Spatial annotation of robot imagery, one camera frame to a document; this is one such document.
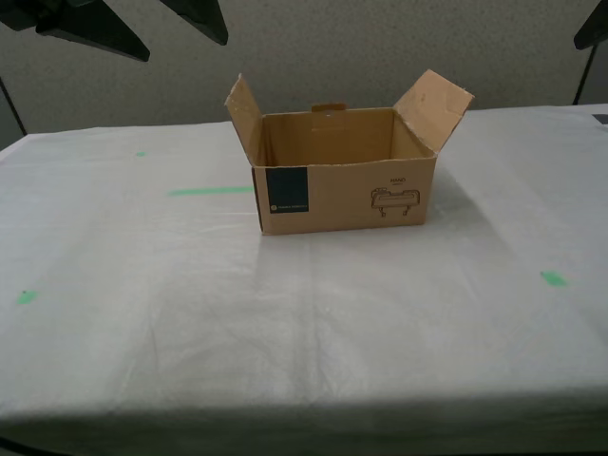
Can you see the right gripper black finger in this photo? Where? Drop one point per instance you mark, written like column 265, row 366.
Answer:
column 596, row 28

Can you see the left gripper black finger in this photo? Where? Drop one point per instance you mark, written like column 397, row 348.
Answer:
column 85, row 24
column 204, row 16

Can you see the brown cardboard box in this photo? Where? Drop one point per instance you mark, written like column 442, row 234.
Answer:
column 342, row 199

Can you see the dark flat device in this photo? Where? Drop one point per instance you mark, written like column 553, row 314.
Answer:
column 601, row 119

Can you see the green tape strip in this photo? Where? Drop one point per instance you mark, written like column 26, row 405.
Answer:
column 209, row 191

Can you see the white table cloth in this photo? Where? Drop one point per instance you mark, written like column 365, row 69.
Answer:
column 285, row 309

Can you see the dark partition frame post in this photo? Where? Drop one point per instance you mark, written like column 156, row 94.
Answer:
column 584, row 76
column 14, row 111

